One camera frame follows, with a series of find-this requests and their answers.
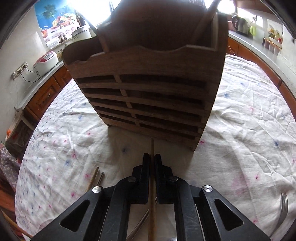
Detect steel chopstick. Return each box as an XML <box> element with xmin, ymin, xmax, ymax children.
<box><xmin>126</xmin><ymin>209</ymin><xmax>149</xmax><ymax>241</ymax></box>
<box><xmin>96</xmin><ymin>172</ymin><xmax>104</xmax><ymax>186</ymax></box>

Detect carved wooden chopstick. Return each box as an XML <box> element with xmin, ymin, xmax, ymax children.
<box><xmin>148</xmin><ymin>138</ymin><xmax>156</xmax><ymax>241</ymax></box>

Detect steel fork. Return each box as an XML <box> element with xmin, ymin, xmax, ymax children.
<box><xmin>269</xmin><ymin>193</ymin><xmax>288</xmax><ymax>237</ymax></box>

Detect brown wooden chopstick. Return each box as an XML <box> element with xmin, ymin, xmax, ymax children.
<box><xmin>189</xmin><ymin>0</ymin><xmax>221</xmax><ymax>45</ymax></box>

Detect white floral tablecloth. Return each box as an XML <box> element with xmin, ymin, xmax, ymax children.
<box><xmin>15</xmin><ymin>56</ymin><xmax>295</xmax><ymax>240</ymax></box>

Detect wooden utensil holder box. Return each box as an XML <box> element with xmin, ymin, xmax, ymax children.
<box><xmin>62</xmin><ymin>1</ymin><xmax>228</xmax><ymax>150</ymax></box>

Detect white red rice cooker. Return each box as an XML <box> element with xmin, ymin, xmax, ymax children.
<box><xmin>33</xmin><ymin>51</ymin><xmax>58</xmax><ymax>77</ymax></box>

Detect tall white cooker pot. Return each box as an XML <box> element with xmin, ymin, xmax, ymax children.
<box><xmin>71</xmin><ymin>26</ymin><xmax>92</xmax><ymax>42</ymax></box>

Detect steel electric kettle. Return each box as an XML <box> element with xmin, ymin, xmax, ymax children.
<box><xmin>231</xmin><ymin>15</ymin><xmax>248</xmax><ymax>36</ymax></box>

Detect condiment bottles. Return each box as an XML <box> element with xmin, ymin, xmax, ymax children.
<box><xmin>268</xmin><ymin>26</ymin><xmax>282</xmax><ymax>44</ymax></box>

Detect tropical fruit poster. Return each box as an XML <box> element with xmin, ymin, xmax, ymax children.
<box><xmin>34</xmin><ymin>0</ymin><xmax>80</xmax><ymax>45</ymax></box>

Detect wall power outlet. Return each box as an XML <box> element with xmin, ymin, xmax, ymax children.
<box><xmin>12</xmin><ymin>61</ymin><xmax>28</xmax><ymax>80</ymax></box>

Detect green handled plastic jug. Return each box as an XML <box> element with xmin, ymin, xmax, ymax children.
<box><xmin>249</xmin><ymin>26</ymin><xmax>257</xmax><ymax>36</ymax></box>

